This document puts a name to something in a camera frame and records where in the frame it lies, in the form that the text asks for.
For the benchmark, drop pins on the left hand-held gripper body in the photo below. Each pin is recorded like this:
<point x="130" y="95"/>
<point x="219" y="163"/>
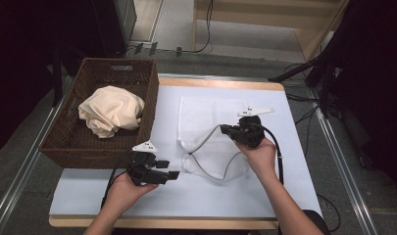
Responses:
<point x="145" y="174"/>

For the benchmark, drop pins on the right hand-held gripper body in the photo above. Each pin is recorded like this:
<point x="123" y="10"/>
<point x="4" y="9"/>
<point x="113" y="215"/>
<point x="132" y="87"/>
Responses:
<point x="250" y="133"/>

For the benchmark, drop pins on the white mesh laundry bag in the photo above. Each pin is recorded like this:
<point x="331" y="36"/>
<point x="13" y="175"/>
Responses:
<point x="199" y="114"/>

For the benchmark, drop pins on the brown wicker basket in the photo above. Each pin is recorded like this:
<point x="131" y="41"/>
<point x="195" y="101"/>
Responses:
<point x="88" y="150"/>

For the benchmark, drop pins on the cream cloth garment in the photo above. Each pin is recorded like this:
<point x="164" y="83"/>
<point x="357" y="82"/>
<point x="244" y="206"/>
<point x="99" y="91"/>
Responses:
<point x="111" y="109"/>

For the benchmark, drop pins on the person's left hand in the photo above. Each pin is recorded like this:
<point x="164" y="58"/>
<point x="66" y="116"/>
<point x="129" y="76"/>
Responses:
<point x="127" y="196"/>

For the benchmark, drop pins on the person's right hand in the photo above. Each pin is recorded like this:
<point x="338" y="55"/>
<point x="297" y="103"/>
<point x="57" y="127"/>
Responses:
<point x="263" y="160"/>

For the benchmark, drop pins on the white table mat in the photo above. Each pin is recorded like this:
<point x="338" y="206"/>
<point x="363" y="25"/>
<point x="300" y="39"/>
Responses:
<point x="199" y="199"/>

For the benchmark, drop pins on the wooden table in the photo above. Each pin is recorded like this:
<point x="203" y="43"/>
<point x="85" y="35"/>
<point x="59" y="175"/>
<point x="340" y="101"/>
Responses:
<point x="173" y="224"/>

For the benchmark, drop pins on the black metal stand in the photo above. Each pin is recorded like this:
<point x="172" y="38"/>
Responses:
<point x="304" y="67"/>

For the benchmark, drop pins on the black cabinet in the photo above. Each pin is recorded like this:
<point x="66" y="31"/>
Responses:
<point x="117" y="23"/>

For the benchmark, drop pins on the metal floor rail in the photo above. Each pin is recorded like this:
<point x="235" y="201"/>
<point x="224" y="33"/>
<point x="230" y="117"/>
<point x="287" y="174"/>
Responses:
<point x="23" y="169"/>
<point x="343" y="163"/>

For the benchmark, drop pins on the light wooden shelf frame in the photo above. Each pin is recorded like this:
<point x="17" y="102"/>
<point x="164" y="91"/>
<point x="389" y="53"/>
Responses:
<point x="304" y="36"/>

